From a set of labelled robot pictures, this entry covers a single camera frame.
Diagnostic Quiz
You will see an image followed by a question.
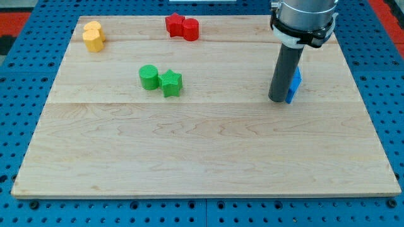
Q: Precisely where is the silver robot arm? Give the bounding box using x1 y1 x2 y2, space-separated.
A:
270 0 338 49

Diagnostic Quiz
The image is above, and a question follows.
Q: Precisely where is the green star block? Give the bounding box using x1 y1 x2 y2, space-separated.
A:
158 69 182 98

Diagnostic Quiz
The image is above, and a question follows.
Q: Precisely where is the green cylinder block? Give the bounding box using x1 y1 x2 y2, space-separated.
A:
139 64 159 90

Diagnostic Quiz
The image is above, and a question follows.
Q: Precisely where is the wooden board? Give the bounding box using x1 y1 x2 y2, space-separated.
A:
11 16 401 199

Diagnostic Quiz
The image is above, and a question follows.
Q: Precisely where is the red cylinder block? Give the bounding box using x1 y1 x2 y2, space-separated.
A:
182 18 199 41

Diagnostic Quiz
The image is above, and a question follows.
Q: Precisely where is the red star block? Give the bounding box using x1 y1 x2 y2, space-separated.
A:
165 13 186 37

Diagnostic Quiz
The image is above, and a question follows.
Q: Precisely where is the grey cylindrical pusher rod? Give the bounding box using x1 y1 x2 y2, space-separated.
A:
268 44 304 102

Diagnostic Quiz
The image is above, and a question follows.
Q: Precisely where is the blue block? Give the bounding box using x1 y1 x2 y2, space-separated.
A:
285 67 302 104

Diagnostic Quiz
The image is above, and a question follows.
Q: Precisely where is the yellow hexagon block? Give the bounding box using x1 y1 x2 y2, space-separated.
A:
83 30 104 52

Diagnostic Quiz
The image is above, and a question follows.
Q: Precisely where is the yellow heart block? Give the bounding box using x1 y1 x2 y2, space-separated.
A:
83 21 106 42

